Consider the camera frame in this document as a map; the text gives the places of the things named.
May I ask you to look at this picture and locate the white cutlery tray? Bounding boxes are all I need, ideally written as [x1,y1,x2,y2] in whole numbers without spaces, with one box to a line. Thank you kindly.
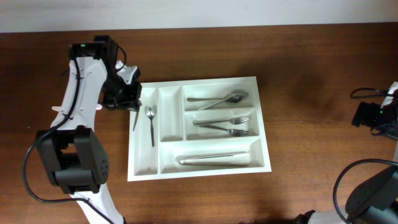
[127,77,271,181]

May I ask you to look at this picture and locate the metal chopstick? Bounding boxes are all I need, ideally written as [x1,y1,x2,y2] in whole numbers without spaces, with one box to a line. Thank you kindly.
[179,159,251,166]
[176,152,248,160]

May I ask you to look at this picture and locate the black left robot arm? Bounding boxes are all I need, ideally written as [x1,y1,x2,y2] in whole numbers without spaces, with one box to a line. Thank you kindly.
[28,35,142,223]

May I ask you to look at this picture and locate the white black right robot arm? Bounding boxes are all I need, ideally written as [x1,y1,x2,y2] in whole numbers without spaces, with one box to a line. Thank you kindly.
[292,88,397,224]

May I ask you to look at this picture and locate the pink plastic knife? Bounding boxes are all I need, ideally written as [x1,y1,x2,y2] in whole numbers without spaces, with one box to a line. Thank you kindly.
[51,104,103,112]

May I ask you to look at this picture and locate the small metal spoon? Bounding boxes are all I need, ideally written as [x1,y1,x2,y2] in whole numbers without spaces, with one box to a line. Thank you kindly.
[132,100,142,132]
[146,106,156,147]

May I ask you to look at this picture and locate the black left camera cable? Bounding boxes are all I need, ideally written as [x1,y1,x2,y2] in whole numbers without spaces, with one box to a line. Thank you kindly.
[22,45,128,224]

